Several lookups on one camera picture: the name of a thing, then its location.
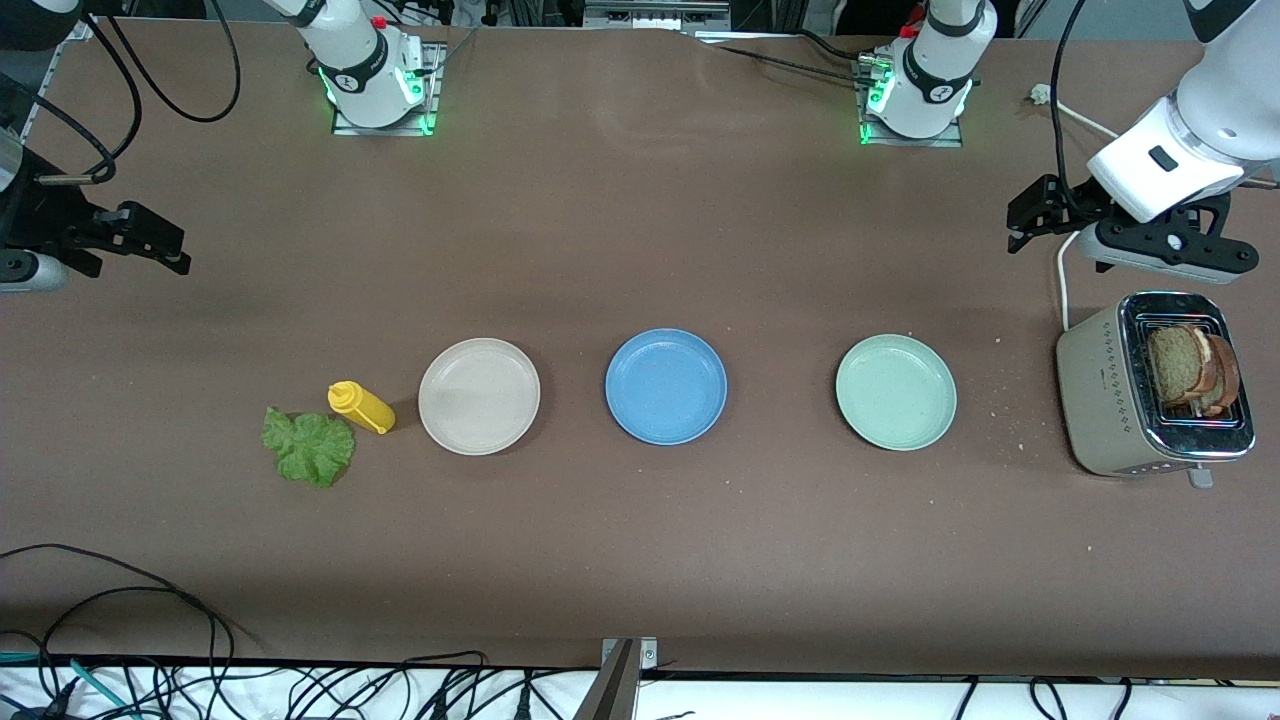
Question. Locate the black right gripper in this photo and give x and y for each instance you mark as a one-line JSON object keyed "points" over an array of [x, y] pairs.
{"points": [[40, 216]]}

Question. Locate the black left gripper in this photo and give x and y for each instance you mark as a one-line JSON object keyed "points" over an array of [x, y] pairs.
{"points": [[1070, 203]]}

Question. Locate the brown bread slice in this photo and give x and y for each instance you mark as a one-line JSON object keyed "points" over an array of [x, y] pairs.
{"points": [[1225, 385], [1172, 365]]}

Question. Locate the green lettuce leaf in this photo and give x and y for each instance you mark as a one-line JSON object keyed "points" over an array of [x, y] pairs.
{"points": [[310, 448]]}

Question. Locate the yellow mustard squeeze bottle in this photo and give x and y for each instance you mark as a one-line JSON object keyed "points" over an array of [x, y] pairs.
{"points": [[362, 408]]}

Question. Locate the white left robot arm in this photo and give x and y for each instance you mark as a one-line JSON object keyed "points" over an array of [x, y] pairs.
{"points": [[930, 70]]}

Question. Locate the light green round plate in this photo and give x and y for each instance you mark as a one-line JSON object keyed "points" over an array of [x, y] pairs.
{"points": [[896, 392]]}

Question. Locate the beige round plate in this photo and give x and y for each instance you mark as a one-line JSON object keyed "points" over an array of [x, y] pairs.
{"points": [[479, 397]]}

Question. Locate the blue round plate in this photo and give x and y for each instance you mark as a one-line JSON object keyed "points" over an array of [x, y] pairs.
{"points": [[666, 386]]}

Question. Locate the beige chrome toaster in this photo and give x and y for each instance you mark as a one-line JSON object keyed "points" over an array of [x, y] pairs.
{"points": [[1095, 400]]}

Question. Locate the grey aluminium profile leg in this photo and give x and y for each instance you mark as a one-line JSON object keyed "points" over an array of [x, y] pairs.
{"points": [[610, 692]]}

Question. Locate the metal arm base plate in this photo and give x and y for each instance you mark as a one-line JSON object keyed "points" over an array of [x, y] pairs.
{"points": [[950, 141], [432, 90]]}

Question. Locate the aluminium frame rail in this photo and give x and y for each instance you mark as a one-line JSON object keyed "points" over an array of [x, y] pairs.
{"points": [[45, 90]]}

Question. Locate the metal frame piece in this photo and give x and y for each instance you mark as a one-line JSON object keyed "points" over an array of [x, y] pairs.
{"points": [[655, 15]]}

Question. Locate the silver metal table bracket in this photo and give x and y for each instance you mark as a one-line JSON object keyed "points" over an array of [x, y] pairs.
{"points": [[648, 655]]}

